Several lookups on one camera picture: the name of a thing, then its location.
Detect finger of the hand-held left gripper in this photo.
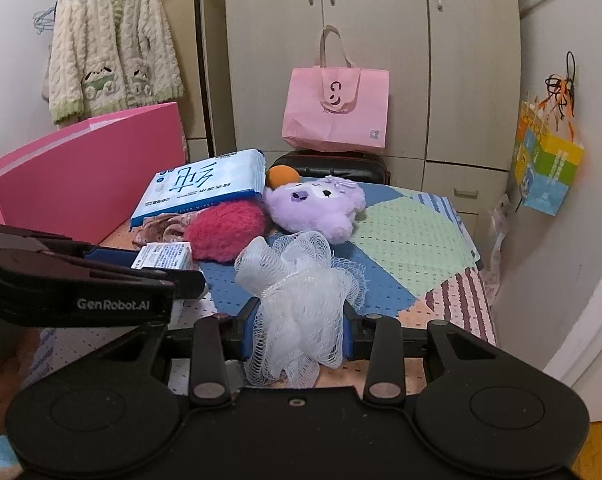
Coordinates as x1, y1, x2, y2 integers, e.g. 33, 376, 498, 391
0, 224, 138, 269
130, 266, 208, 302

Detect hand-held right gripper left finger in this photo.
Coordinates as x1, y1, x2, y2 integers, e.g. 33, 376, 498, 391
131, 297, 262, 408

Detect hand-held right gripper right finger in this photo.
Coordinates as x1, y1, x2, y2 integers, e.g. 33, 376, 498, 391
342, 300, 496, 405

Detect small white tissue pack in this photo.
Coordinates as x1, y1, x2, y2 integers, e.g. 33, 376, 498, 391
130, 241, 194, 275

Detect white mesh bath loofah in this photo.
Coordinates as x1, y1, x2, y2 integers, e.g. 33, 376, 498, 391
233, 230, 367, 388

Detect pink cardboard box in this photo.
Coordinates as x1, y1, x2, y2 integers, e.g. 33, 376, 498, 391
0, 101, 187, 246

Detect blue white wet wipes pack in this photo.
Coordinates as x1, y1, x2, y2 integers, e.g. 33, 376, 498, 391
130, 148, 267, 228

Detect floral fabric scrunchie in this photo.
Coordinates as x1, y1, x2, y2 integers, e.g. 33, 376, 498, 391
131, 211, 204, 250

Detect red fluffy pouch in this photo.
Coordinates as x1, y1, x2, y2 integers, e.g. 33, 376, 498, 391
182, 200, 268, 265

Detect purple plush toy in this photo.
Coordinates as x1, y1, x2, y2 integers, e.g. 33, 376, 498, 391
263, 176, 368, 245

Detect orange sponge ball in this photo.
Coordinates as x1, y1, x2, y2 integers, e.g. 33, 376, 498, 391
265, 166, 302, 192

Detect pink tote bag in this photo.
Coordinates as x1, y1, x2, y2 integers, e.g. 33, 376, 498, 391
281, 25, 391, 156

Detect black clothes rack pole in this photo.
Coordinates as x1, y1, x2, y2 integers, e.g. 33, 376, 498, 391
193, 0, 217, 158

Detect cream fleece cardigan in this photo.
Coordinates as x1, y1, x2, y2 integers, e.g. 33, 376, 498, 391
48, 0, 186, 126

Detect colourful paper gift bag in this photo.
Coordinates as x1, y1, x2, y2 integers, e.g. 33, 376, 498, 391
512, 101, 585, 217

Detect beige wardrobe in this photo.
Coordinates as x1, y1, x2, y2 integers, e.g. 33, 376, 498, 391
196, 0, 524, 241

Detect wire clothes hangers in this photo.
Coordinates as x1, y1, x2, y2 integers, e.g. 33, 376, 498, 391
32, 5, 58, 36

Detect black and orange cords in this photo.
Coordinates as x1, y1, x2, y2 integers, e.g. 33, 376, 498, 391
545, 51, 579, 122

